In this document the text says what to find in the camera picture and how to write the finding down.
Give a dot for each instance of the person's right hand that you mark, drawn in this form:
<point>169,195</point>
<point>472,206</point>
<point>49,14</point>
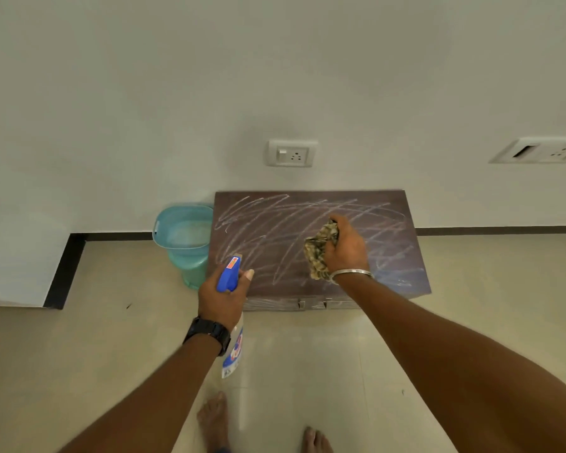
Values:
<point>346,249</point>

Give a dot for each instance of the person's left hand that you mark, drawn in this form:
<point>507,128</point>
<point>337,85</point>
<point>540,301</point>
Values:
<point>220,304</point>

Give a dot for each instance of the person's left thumb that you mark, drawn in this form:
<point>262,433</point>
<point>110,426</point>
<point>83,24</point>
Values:
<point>246,280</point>

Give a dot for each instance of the person's right thumb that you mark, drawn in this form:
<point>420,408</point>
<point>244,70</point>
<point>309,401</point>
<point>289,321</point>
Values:
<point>330,253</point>

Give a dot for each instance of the patterned cleaning cloth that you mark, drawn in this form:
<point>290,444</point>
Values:
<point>318,252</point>

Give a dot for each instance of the blue-capped spray bottle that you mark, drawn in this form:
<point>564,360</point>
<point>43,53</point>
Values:
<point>230,297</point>

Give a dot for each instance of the person's left forearm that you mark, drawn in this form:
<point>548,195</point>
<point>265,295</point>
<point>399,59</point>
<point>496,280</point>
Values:
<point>155,400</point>

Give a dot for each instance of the person's right forearm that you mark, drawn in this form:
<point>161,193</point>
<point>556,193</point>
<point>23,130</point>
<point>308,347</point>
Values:
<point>457,367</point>

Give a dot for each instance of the silver bangle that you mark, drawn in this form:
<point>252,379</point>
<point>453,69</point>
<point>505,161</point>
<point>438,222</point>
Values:
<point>350,273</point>

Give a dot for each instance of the black wristwatch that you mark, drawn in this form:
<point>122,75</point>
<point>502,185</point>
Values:
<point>208,331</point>

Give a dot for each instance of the teal plastic bin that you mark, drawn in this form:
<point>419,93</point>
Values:
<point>185,240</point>

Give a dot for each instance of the person's left foot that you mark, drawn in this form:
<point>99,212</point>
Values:
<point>214,422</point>

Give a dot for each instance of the person's foot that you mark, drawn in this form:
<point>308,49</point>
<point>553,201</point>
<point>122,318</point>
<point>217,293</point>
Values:
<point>316,441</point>
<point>214,422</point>

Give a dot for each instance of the person's right foot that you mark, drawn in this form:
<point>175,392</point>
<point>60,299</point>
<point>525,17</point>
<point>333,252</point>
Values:
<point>316,441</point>

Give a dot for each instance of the white wall socket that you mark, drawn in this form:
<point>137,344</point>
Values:
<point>291,153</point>

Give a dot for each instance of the white switch panel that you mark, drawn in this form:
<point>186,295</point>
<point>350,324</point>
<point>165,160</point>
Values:
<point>542,150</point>

